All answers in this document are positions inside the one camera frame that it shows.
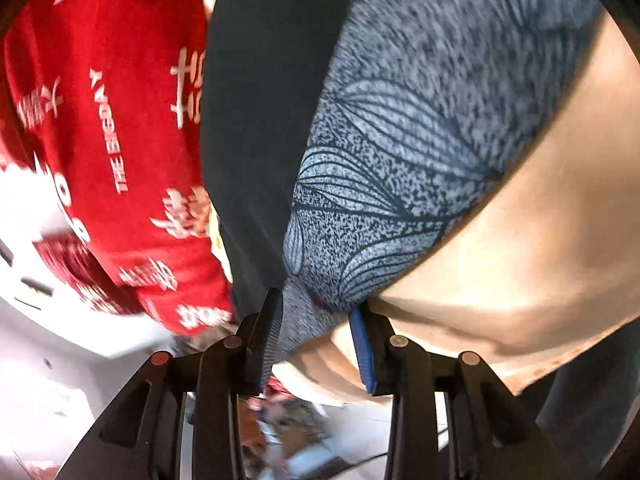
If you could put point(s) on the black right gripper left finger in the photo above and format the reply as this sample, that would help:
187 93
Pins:
139 434

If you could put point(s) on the red blanket with white text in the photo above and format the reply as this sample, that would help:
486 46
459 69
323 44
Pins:
106 98

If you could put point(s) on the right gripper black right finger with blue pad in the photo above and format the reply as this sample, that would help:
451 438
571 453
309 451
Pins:
452 417

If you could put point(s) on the black grey leaf-patterned pants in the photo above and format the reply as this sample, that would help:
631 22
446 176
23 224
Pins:
343 139

